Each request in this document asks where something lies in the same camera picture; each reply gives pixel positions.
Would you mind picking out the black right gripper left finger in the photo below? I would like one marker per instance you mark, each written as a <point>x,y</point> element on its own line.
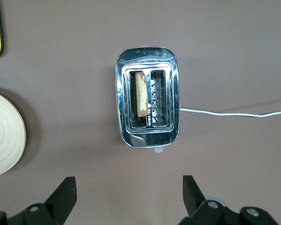
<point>63,197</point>

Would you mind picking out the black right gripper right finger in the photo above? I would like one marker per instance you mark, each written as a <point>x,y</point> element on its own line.
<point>194,199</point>

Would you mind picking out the round wooden plate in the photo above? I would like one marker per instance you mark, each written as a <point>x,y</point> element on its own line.
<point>4,133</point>

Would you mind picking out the slice of toast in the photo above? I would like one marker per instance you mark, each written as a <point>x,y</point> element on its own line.
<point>141,93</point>

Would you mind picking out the chrome and beige toaster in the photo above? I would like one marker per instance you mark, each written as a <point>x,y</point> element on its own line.
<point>150,136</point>

